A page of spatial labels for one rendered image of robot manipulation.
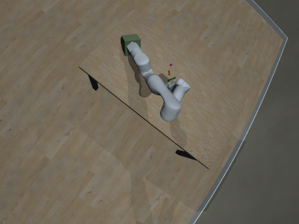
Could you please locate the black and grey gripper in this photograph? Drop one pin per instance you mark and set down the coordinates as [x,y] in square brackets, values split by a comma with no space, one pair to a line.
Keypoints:
[170,84]

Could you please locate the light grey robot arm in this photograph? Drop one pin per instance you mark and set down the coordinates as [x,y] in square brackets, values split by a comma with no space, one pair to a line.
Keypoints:
[171,106]

